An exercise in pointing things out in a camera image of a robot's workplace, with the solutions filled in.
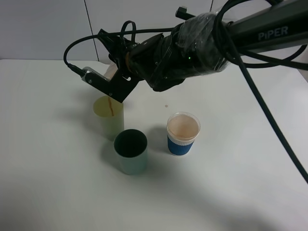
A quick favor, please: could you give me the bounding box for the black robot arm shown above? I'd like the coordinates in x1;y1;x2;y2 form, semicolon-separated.
109;0;308;93

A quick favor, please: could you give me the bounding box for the blue sleeved clear cup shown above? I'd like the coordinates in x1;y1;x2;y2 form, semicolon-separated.
167;112;201;156

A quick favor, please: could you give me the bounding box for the pale yellow plastic cup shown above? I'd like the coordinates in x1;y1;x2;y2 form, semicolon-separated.
93;96;124;141

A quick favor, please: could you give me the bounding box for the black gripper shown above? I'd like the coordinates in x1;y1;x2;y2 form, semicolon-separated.
108;33;164;81

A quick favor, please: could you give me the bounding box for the teal green plastic cup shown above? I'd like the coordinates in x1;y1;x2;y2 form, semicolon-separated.
113;129;148;175

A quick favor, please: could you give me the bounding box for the black cable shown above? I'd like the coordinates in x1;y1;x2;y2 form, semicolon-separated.
63;0;308;183

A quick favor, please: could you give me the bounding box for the pink label drink bottle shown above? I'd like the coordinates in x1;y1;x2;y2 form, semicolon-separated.
103;62;118;81

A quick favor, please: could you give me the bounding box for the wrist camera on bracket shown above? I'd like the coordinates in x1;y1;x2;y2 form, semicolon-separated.
81;67;141;103

